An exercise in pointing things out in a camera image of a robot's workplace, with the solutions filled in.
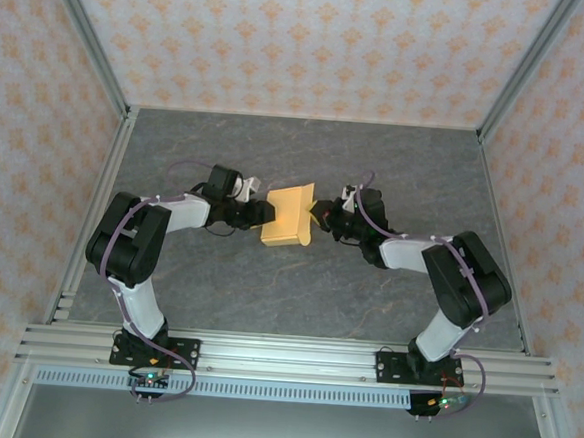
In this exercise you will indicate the aluminium side rail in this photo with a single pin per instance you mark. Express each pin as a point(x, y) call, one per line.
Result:
point(96, 190)
point(507, 219)

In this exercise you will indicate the grey metal panel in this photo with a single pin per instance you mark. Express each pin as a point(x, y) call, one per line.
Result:
point(282, 429)

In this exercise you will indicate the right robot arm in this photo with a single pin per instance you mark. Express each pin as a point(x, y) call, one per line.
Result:
point(468, 276)

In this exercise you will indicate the aluminium mounting rail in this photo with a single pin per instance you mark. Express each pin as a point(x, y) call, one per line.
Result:
point(287, 359)

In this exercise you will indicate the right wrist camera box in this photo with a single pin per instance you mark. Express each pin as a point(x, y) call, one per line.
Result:
point(349, 195)

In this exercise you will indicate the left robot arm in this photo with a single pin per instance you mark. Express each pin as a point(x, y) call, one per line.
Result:
point(125, 242)

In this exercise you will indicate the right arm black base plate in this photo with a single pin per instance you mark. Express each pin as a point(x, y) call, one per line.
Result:
point(387, 367)

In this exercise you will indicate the aluminium frame post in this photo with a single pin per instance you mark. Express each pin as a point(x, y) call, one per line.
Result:
point(84, 34)
point(533, 65)

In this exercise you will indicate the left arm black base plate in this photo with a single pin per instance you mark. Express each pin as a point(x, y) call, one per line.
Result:
point(187, 353)

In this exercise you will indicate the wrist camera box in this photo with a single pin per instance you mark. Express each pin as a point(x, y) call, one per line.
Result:
point(349, 195)
point(248, 187)

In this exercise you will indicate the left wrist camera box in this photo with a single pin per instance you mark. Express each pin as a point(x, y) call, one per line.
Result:
point(248, 187)

